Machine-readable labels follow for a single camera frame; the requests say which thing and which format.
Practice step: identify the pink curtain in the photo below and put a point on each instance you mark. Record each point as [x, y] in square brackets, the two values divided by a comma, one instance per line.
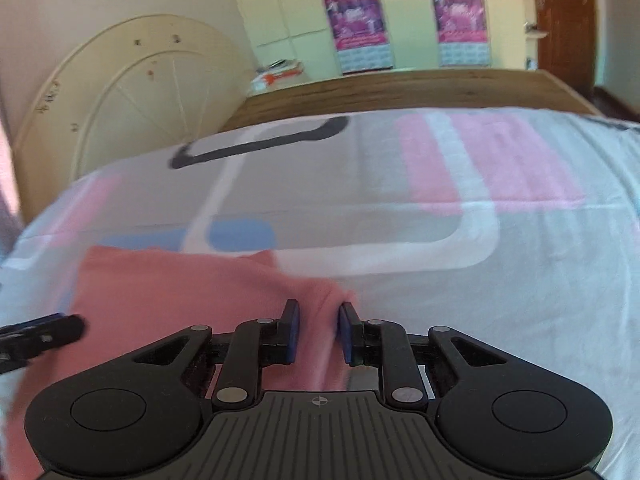
[7, 185]

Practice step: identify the pink knit sweater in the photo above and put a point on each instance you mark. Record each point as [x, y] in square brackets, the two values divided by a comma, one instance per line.
[165, 290]

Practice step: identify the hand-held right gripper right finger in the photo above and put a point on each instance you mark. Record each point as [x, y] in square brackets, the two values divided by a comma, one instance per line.
[345, 335]

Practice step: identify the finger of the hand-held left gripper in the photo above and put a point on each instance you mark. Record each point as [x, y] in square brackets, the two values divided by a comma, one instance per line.
[55, 334]
[30, 326]

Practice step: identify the cream wall shelf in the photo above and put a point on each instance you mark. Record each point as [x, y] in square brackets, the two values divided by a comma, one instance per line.
[531, 32]

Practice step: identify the wooden bed frame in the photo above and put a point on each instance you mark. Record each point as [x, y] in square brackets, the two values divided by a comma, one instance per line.
[400, 90]

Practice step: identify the brown wooden door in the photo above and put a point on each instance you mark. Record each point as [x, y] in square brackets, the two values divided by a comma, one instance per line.
[567, 20]

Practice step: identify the pink wall calendar poster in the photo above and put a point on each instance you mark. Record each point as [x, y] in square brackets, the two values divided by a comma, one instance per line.
[357, 30]
[461, 25]

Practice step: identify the patterned pastel bed sheet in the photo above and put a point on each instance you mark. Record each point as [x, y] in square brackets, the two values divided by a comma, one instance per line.
[450, 240]

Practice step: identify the cream wardrobe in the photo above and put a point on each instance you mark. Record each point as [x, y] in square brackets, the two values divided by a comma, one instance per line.
[410, 10]

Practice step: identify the cream round headboard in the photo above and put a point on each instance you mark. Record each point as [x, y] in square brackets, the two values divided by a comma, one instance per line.
[125, 90]

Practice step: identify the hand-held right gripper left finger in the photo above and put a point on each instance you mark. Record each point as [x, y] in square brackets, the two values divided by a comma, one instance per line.
[294, 332]

